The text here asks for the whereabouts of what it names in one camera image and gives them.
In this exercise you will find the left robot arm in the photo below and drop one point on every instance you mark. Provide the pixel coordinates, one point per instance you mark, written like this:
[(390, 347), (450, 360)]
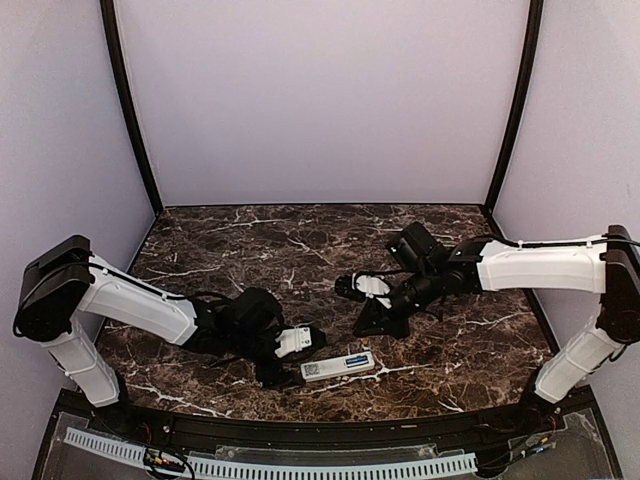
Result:
[(69, 280)]

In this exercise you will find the white remote control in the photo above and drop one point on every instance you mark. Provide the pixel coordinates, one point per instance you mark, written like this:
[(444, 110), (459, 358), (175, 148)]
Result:
[(333, 368)]

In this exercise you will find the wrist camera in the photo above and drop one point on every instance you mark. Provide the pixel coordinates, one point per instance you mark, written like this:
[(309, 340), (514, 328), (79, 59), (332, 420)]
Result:
[(362, 287), (304, 339)]

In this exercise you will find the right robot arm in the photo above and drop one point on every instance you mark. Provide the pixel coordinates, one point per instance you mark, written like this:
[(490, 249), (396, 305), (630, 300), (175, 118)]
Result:
[(606, 265)]

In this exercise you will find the black frame post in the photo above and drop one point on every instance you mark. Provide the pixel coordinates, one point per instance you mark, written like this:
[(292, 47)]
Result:
[(126, 101), (517, 107)]

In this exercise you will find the black front rail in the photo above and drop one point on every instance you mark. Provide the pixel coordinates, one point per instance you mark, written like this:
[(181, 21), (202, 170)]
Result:
[(489, 429)]

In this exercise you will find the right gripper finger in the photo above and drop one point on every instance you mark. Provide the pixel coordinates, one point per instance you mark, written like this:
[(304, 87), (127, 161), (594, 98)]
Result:
[(366, 322), (394, 330)]

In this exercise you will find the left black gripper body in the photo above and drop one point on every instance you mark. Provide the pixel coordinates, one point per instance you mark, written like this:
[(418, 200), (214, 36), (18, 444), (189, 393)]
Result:
[(270, 377)]

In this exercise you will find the left black frame post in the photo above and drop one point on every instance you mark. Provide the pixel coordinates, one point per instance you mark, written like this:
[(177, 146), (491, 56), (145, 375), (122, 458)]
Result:
[(126, 101)]

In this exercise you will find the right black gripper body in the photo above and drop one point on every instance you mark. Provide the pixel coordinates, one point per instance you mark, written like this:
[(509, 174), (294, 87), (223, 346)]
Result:
[(388, 319)]

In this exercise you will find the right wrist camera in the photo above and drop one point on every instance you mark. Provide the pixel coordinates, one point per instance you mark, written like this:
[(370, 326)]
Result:
[(362, 287)]

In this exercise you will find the white slotted cable duct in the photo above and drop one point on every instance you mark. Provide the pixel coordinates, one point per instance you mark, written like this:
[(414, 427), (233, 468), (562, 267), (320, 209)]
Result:
[(244, 463)]

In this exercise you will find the blue battery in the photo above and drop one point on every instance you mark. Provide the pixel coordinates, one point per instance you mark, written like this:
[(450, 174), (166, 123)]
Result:
[(357, 360)]

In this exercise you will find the right black frame post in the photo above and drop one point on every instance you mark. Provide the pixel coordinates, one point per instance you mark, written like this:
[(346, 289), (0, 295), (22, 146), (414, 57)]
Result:
[(517, 107)]

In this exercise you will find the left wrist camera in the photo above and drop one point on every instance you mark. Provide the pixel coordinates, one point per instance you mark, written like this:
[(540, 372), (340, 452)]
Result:
[(304, 339)]

